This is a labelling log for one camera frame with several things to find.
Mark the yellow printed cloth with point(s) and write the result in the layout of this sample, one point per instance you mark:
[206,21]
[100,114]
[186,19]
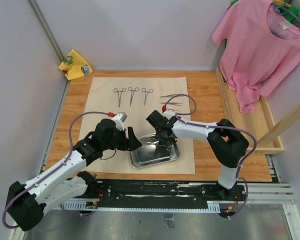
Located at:
[75,66]

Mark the beige cloth wrap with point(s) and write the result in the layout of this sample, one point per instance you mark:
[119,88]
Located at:
[101,100]

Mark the long steel hemostat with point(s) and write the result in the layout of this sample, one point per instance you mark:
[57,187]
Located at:
[146,93]

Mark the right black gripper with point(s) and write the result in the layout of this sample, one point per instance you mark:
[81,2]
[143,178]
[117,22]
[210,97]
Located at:
[160,138]

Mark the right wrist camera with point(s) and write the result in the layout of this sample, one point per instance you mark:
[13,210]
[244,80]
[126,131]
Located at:
[167,113]

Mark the steel hemostat clamp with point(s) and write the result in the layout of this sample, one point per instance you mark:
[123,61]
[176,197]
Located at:
[132,90]

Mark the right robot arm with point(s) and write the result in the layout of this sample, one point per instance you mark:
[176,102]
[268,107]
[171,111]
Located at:
[227,143]

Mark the pink t-shirt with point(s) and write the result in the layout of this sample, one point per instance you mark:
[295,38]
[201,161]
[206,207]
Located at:
[262,49]

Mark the stainless steel tray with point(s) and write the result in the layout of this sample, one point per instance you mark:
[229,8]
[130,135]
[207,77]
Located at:
[149,155]

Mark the steel surgical forceps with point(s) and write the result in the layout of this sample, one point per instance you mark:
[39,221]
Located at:
[171,96]

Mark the wooden pole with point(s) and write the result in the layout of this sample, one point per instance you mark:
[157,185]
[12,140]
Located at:
[285,123]

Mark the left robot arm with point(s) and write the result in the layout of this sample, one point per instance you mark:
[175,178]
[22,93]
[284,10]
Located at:
[27,203]

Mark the green clothes hanger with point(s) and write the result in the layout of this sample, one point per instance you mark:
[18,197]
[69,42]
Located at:
[284,8]

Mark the wooden tray frame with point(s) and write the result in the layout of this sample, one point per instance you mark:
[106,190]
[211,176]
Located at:
[258,122]

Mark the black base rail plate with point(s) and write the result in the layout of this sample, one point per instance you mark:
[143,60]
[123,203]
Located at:
[161,194]

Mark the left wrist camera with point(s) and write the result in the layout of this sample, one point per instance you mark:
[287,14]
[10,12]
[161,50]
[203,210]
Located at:
[119,119]

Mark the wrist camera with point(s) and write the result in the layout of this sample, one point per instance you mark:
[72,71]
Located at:
[119,119]
[167,113]

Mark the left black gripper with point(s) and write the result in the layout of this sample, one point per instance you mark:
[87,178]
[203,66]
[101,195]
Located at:
[130,144]

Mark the steel surgical scissors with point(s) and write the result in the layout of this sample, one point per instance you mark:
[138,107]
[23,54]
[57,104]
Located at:
[159,143]

